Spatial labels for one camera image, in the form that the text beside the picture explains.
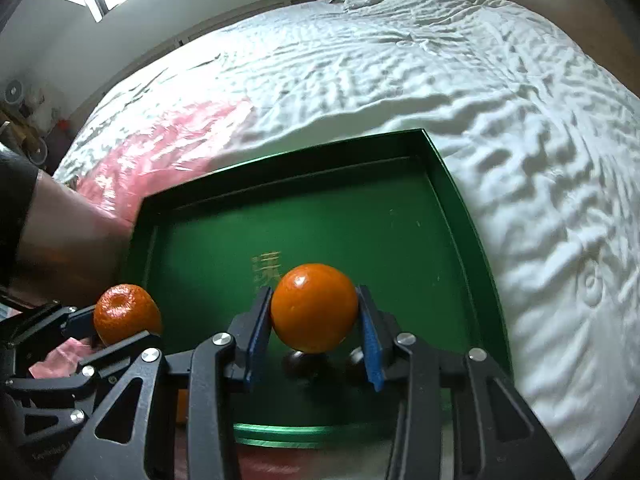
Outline black and brown kettle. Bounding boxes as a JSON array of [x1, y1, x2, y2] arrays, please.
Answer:
[[0, 152, 137, 306]]

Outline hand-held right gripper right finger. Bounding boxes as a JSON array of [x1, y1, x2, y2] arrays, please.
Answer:
[[355, 284, 576, 480]]

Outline green tray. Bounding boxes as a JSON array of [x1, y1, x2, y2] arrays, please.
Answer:
[[120, 129, 512, 448]]

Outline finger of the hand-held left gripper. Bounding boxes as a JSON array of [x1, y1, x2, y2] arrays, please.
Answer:
[[0, 302, 99, 348], [5, 331, 163, 401]]

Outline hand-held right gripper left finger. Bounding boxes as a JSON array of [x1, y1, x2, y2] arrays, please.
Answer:
[[52, 285, 275, 480]]

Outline pink plastic sheet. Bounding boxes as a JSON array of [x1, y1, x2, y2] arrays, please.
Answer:
[[27, 100, 396, 480]]

